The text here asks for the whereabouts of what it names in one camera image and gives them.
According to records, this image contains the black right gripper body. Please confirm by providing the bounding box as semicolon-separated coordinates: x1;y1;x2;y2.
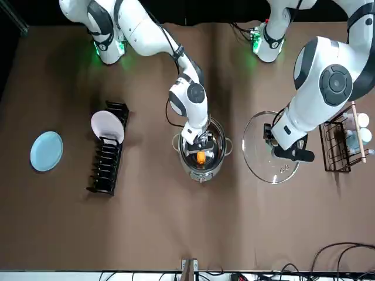
188;131;214;150

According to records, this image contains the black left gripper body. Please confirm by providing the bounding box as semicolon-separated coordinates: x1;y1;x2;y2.
273;145;316;163

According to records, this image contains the round glass pot lid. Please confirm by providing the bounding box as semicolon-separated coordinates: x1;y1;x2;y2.
241;110;304;184

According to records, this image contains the grey-green steel pot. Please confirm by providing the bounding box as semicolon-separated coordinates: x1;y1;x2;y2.
172;118;234;184

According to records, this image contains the white plate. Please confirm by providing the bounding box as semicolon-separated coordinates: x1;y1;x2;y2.
90;110;125;141

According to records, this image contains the light blue plate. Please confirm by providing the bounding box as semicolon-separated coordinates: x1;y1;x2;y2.
29;131;64;173

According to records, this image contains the light blue cup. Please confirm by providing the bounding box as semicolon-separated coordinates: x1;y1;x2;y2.
346;128;373;152

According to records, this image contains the pale pink cup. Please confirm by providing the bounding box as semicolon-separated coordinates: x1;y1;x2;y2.
344;112;371;129

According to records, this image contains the black slotted dish rack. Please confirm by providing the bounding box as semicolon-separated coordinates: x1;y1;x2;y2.
86;100;131;197

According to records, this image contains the black wire cup rack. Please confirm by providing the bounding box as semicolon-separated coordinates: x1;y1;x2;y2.
318;100;375;174

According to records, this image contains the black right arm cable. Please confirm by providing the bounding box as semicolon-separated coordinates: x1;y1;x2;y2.
151;11;188;128

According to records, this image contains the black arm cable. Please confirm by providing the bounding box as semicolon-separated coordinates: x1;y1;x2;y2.
151;11;188;128
231;20;255;42

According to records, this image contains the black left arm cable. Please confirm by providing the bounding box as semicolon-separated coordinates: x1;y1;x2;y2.
231;20;255;42

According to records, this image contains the aluminium frame post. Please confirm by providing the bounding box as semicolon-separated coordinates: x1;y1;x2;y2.
180;258;199;281

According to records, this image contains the aluminium corner rail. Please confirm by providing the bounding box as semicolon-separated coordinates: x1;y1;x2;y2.
0;0;30;37

